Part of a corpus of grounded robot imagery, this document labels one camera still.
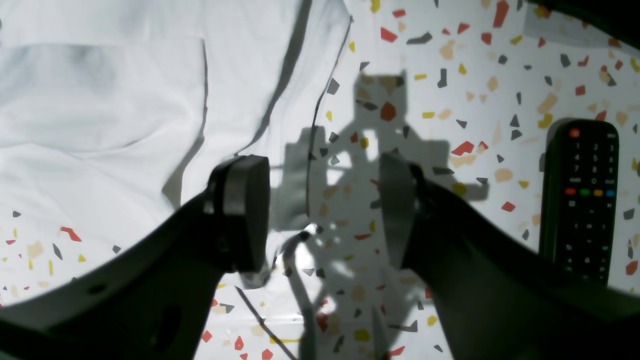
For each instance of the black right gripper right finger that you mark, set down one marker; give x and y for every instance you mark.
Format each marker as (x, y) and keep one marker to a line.
(495, 298)

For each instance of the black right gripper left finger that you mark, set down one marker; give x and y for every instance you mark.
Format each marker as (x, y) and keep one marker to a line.
(152, 301)

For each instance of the white T-shirt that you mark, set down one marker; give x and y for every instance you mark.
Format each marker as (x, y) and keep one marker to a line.
(115, 112)

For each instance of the black TV remote control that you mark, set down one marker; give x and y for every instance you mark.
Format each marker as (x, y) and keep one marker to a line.
(579, 197)

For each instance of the terrazzo pattern table cloth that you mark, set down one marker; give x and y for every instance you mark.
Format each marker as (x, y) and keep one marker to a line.
(467, 88)

